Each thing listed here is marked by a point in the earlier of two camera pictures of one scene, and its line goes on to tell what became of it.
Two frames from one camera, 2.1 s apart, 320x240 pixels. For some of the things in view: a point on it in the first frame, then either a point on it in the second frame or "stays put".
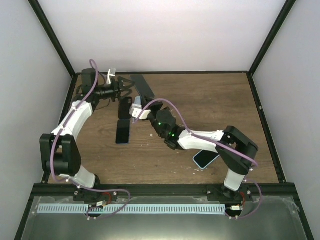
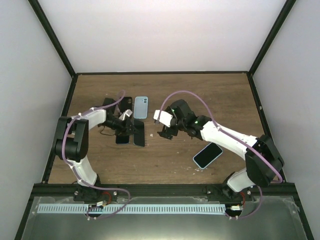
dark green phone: [142, 86] -> [139, 137]
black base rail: [163, 189] stays put
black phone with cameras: [124, 107] stays put
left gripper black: [117, 91] -> [127, 126]
